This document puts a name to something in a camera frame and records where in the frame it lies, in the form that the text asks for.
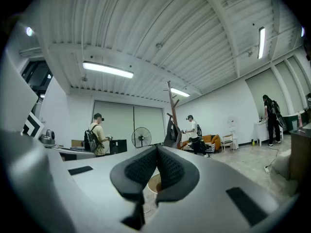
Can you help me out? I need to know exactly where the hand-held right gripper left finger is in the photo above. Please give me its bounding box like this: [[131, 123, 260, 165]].
[[58, 145, 159, 233]]

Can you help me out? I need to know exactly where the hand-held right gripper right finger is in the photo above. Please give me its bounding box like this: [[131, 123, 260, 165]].
[[145, 145, 279, 233]]

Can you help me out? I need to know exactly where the dark grey garment item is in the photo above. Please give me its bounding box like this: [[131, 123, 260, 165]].
[[163, 116, 182, 148]]

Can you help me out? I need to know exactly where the brown wooden coat stand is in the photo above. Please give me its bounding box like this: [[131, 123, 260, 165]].
[[163, 81, 182, 150]]

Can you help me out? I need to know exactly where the black box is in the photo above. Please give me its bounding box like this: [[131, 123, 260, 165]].
[[109, 139, 128, 155]]

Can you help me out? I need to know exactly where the round wooden stool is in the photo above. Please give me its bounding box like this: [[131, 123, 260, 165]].
[[147, 173, 162, 194]]

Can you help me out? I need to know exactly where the orange sofa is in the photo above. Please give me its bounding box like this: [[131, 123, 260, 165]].
[[181, 134, 221, 153]]

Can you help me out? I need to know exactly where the wooden chair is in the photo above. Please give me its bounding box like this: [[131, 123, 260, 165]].
[[221, 133, 238, 153]]

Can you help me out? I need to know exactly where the black floor fan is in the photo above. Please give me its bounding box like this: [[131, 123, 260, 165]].
[[131, 127, 153, 149]]

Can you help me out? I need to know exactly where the white roller blind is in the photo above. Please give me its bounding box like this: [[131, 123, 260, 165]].
[[92, 100, 166, 147]]

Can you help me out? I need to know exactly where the white cabinet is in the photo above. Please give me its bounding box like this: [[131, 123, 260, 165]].
[[254, 119, 284, 147]]

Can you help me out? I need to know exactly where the dark desk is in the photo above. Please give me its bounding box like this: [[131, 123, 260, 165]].
[[288, 122, 311, 189]]

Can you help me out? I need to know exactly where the long ceiling light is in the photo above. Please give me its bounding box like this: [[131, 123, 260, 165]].
[[170, 87, 191, 98], [82, 61, 135, 79], [257, 26, 266, 60]]

